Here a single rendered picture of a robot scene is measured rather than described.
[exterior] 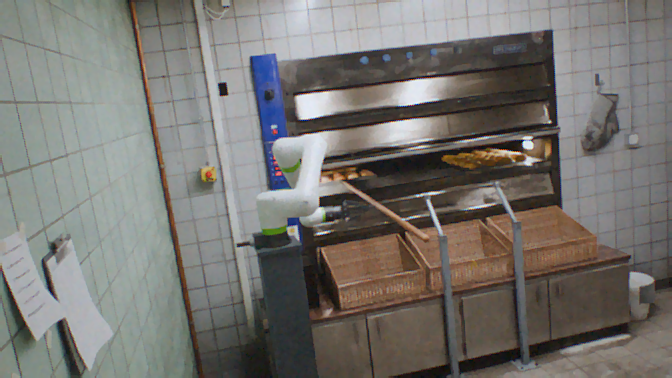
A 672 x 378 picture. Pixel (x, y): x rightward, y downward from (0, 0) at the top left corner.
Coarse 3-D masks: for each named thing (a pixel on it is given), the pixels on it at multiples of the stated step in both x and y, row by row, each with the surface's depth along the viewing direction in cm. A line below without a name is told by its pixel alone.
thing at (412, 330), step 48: (480, 288) 336; (528, 288) 344; (576, 288) 351; (624, 288) 358; (336, 336) 323; (384, 336) 330; (432, 336) 336; (480, 336) 343; (528, 336) 349; (576, 336) 362
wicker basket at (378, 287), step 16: (368, 240) 372; (384, 240) 374; (400, 240) 369; (336, 256) 367; (352, 256) 369; (368, 256) 371; (384, 256) 372; (400, 256) 375; (336, 272) 366; (352, 272) 367; (368, 272) 369; (384, 272) 372; (400, 272) 373; (416, 272) 333; (336, 288) 328; (352, 288) 358; (368, 288) 328; (384, 288) 351; (400, 288) 332; (416, 288) 335; (352, 304) 327
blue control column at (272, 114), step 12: (252, 60) 339; (264, 60) 340; (276, 60) 342; (264, 72) 341; (276, 72) 343; (264, 84) 343; (276, 84) 344; (264, 96) 344; (276, 96) 345; (264, 108) 345; (276, 108) 346; (264, 120) 346; (276, 120) 348; (264, 132) 347; (264, 144) 348; (300, 228) 362; (300, 240) 363; (300, 252) 364
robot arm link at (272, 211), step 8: (272, 192) 251; (280, 192) 250; (256, 200) 252; (264, 200) 248; (272, 200) 247; (280, 200) 247; (264, 208) 248; (272, 208) 247; (280, 208) 247; (264, 216) 249; (272, 216) 249; (280, 216) 250; (288, 216) 249; (264, 224) 250; (272, 224) 249; (280, 224) 251; (264, 232) 252; (272, 232) 250; (280, 232) 251
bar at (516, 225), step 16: (432, 192) 340; (448, 192) 341; (432, 208) 334; (512, 224) 332; (448, 256) 323; (448, 272) 325; (448, 288) 326; (448, 304) 328; (448, 320) 330; (448, 336) 334; (528, 352) 345; (528, 368) 341
